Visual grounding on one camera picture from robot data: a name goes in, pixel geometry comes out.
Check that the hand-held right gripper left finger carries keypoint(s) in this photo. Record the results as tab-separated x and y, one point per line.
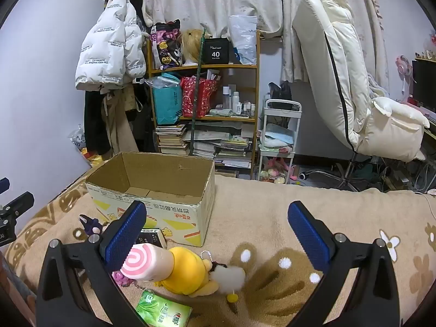
124	235

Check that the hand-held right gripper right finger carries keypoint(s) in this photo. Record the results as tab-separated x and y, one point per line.
308	235

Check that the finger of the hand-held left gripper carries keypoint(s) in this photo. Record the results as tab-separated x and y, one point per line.
3	184
18	204

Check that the small dark purple toy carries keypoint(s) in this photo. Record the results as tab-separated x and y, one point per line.
91	225

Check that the pink swirl plush roll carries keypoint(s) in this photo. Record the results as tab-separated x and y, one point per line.
150	260

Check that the cardboard box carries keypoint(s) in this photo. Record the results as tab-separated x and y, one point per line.
190	182

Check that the green tissue packet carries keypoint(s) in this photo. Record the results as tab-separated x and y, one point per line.
163	313

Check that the small black card box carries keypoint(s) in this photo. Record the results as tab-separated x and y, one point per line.
152	237

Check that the beige printed blanket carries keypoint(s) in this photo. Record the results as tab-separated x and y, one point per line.
272	211

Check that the pile of small plush toys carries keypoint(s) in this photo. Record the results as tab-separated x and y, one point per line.
276	170

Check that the yellow plush toy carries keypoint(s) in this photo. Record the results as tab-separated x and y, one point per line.
187	272

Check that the clear plastic bag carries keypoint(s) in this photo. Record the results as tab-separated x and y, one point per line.
79	139

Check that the white trolley cart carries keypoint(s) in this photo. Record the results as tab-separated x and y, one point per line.
296	133

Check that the folded blue towel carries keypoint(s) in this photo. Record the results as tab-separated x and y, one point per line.
277	136

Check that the stack of books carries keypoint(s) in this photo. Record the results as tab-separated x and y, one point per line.
172	139

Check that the black hanging coat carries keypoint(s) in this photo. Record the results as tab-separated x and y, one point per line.
95	122

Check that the beige hanging garment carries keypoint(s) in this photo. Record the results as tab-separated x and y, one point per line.
119	122

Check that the pile of magazines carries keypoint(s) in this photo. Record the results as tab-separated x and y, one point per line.
224	150

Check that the teal paper bag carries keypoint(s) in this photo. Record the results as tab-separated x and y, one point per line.
167	100

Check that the black bag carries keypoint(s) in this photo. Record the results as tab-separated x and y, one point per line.
281	92

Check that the row of cosmetic bottles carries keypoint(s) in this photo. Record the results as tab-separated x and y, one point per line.
236	104

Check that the wooden shelf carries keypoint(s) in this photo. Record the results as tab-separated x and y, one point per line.
253	92

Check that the red gift bag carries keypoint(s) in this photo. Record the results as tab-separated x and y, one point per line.
197	97

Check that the green pole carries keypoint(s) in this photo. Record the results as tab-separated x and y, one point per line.
197	88

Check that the white puffer jacket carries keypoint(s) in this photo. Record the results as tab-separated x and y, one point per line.
109	44

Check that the cream office chair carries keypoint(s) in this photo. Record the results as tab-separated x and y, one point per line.
340	58

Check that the black monitor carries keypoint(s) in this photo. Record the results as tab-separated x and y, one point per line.
424	85

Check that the cartoon print bag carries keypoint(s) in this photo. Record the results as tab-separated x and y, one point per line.
166	46

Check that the pink fan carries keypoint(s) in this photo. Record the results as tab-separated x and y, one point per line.
403	66

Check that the blonde wig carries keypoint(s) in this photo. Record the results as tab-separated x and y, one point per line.
192	46

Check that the white plastic bag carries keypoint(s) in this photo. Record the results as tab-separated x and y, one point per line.
243	39

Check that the cream curtain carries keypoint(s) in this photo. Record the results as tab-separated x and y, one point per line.
211	3

